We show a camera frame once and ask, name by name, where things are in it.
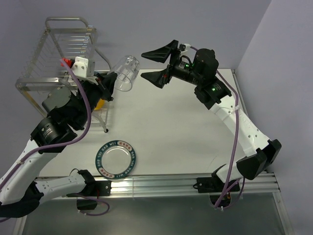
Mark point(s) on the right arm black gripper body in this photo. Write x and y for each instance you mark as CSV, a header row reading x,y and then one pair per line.
x,y
182,70

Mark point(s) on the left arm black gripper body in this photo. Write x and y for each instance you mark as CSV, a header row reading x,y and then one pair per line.
x,y
93,93

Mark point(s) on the yellow plastic bowl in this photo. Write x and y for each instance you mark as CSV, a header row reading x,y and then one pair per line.
x,y
100,104

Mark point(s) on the clear glass cup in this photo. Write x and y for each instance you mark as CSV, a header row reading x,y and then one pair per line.
x,y
127,70

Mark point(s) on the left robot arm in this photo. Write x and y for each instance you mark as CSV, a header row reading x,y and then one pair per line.
x,y
68,121

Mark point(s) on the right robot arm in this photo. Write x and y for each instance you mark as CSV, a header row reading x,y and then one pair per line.
x,y
187,119

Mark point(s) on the metal dish rack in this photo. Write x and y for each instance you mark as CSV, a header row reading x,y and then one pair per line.
x,y
66,37

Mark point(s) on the white plate green rim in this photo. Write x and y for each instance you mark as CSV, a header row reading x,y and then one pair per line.
x,y
115,160

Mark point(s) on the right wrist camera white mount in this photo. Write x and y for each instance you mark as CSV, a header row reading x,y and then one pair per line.
x,y
184,47

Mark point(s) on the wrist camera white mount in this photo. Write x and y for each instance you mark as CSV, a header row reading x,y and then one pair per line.
x,y
184,47
83,68

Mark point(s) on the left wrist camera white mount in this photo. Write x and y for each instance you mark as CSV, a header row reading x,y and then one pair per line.
x,y
83,68

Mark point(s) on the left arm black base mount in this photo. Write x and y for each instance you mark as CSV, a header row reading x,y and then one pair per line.
x,y
87,201

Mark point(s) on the aluminium table edge rail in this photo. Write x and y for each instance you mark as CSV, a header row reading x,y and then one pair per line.
x,y
180,185

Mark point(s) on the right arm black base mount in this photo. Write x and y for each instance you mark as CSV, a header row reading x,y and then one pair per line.
x,y
214,186

